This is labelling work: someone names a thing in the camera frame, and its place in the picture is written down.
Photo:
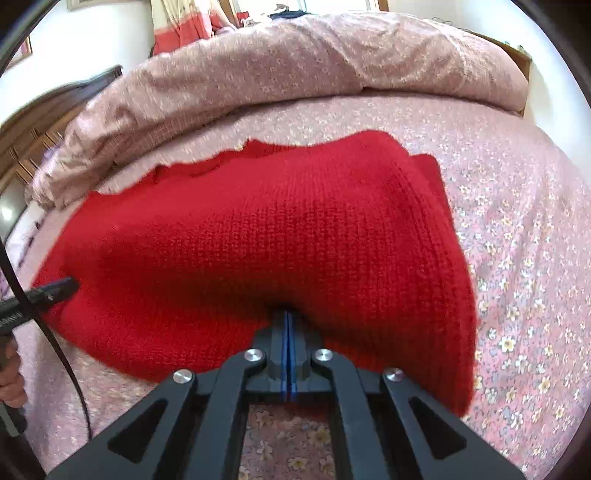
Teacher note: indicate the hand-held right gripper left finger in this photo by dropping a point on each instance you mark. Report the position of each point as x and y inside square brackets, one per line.
[276, 355]

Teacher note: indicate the dark wooden headboard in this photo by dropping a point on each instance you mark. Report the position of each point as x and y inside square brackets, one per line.
[27, 138]

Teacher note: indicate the pale lilac pillow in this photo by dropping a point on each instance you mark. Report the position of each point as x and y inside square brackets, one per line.
[25, 240]

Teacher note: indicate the cream and pink curtain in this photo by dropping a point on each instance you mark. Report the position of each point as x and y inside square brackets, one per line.
[184, 27]

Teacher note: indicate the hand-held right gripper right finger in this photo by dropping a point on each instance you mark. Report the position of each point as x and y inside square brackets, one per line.
[299, 355]

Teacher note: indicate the wooden bedside cabinet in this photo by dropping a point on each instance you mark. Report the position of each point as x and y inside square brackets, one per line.
[517, 57]

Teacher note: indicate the dark clothes pile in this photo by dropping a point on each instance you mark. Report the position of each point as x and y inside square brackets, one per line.
[286, 14]

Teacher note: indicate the person's left hand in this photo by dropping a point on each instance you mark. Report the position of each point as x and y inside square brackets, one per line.
[11, 381]

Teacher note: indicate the red knit cardigan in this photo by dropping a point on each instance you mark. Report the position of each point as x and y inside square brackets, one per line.
[277, 230]

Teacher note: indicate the wooden picture frame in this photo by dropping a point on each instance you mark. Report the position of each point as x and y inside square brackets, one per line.
[25, 46]

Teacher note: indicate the pink floral quilt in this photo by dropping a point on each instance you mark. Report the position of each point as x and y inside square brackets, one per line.
[277, 69]

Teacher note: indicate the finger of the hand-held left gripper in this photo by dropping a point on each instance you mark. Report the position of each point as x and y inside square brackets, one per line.
[51, 291]

